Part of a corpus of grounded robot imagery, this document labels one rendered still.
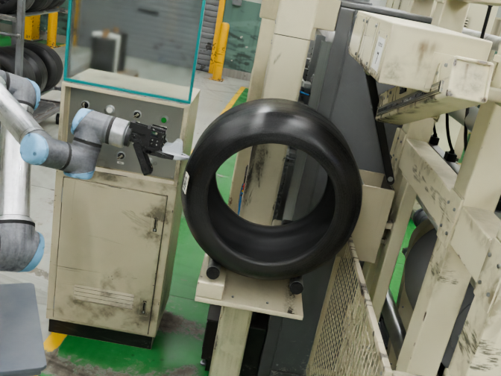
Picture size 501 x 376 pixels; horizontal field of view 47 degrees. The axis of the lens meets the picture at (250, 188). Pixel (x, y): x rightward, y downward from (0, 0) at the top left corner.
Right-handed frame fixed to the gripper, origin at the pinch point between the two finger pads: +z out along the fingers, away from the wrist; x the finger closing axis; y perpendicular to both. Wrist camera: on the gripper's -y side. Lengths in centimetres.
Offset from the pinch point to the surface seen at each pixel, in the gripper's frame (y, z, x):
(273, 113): 24.5, 22.0, -8.3
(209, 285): -36.3, 19.3, -10.2
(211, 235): -17.8, 14.9, -12.3
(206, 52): -89, -71, 919
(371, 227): -11, 72, 20
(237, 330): -74, 38, 27
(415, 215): -20, 108, 79
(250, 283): -40, 34, 5
